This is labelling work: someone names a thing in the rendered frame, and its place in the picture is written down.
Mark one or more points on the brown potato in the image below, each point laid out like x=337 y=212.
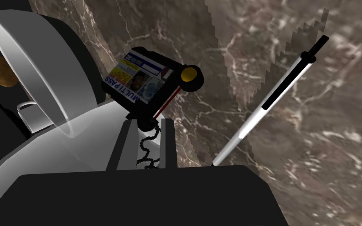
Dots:
x=3 y=72

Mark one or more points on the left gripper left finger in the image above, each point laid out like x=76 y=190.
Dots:
x=127 y=147

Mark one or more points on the white pen with black clip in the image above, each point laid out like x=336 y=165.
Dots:
x=262 y=114

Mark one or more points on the white and black bowl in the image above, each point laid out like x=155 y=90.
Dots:
x=33 y=59

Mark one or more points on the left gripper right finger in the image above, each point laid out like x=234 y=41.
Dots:
x=167 y=144

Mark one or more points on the white plate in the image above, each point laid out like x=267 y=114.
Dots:
x=86 y=147

